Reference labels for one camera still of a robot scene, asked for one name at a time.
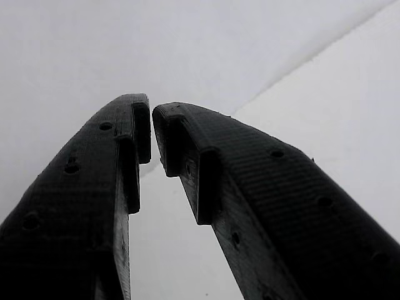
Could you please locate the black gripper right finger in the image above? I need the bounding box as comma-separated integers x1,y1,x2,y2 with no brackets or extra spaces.
151,101,400,300

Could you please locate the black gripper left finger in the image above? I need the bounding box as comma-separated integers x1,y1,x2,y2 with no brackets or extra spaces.
0,92,153,300

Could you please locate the white table cover sheet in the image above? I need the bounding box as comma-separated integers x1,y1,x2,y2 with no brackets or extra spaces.
0,0,400,300

